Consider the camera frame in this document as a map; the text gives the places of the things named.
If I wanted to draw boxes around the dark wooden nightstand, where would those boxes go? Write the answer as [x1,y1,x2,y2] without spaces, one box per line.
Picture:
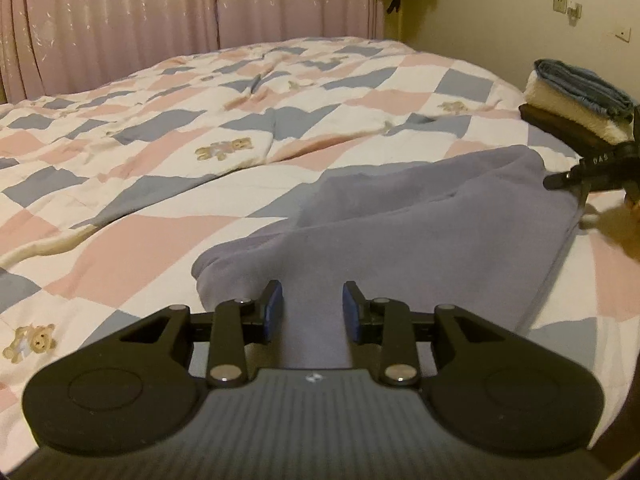
[518,103,640,162]

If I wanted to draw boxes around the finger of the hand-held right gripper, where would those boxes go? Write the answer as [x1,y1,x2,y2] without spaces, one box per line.
[544,166,591,192]

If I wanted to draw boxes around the cream folded towel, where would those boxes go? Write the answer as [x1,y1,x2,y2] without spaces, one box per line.
[524,71,636,143]

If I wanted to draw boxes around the blue folded cloth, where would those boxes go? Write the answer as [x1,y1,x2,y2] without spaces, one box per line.
[532,58,636,122]

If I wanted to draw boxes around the pink curtain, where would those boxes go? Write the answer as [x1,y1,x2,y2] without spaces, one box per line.
[0,0,386,105]

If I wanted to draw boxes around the checkered bear print quilt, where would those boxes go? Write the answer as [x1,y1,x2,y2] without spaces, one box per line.
[0,36,640,441]

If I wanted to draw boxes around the grey shirt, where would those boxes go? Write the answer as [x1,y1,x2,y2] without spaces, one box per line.
[191,145,596,369]

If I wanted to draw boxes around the person's right hand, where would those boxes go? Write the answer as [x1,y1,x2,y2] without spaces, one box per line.
[582,199,640,261]

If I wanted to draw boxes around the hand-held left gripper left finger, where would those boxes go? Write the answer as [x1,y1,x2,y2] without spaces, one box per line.
[118,280,284,389]

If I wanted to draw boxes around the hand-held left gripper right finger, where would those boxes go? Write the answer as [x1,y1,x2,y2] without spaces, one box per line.
[341,281,507,389]

